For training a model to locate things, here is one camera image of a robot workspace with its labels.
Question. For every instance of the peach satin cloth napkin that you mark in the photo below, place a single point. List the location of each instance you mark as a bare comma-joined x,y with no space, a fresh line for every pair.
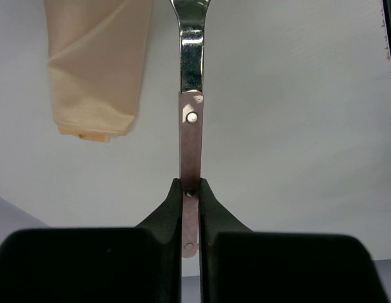
96,59

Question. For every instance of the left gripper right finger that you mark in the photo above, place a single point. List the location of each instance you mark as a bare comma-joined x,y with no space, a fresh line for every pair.
240,265

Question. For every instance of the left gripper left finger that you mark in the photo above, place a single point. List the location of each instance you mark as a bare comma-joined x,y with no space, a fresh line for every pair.
118,264

